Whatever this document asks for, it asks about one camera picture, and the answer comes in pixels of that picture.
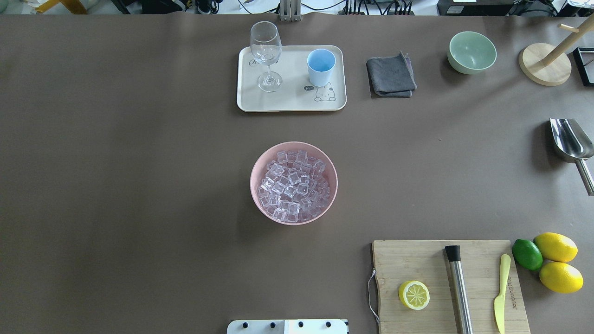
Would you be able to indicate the steel ice scoop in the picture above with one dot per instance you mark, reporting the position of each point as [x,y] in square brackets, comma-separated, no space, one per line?
[573,145]

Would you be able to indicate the clear ice cubes pile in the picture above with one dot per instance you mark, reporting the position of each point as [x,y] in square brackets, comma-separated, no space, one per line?
[293,185]

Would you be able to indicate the light blue cup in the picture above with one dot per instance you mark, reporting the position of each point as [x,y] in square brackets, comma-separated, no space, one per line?
[321,63]

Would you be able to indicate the wooden cup tree stand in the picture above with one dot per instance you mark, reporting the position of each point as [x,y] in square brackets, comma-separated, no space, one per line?
[548,65]

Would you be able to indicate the pink bowl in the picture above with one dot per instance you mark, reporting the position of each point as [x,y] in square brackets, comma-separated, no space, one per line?
[260,195]

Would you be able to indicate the cream rabbit tray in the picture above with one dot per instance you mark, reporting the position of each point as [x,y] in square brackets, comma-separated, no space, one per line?
[296,92]

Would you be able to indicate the clear wine glass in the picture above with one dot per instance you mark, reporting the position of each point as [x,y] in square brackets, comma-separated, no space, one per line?
[266,48]

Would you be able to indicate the grey folded cloth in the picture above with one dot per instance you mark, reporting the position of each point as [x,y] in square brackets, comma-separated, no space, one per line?
[392,76]

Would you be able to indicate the bamboo cutting board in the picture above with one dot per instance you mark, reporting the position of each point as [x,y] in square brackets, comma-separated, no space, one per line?
[398,261]

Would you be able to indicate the lemon half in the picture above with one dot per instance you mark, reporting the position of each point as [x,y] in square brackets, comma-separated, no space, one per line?
[414,295]

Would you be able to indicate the steel muddler black tip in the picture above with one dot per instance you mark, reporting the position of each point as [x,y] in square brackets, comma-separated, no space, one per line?
[455,263]

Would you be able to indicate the mint green bowl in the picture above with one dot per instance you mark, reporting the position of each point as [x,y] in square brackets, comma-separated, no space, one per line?
[471,52]

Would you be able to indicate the yellow plastic knife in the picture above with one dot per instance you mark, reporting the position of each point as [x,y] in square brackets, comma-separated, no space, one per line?
[499,301]

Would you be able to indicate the green lime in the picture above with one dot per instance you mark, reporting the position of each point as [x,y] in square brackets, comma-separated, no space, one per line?
[527,254]

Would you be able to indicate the upper whole lemon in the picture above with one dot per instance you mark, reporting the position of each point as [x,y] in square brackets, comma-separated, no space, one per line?
[556,247]

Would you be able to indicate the whole lemon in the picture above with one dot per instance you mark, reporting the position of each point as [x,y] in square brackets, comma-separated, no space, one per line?
[561,277]
[556,247]

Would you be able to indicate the lower whole lemon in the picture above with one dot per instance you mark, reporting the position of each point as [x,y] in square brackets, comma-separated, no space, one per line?
[561,277]

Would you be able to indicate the black glass rack tray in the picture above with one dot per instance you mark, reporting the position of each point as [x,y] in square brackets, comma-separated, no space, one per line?
[584,57]

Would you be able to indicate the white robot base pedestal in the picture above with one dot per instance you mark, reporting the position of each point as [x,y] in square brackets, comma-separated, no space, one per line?
[289,326]

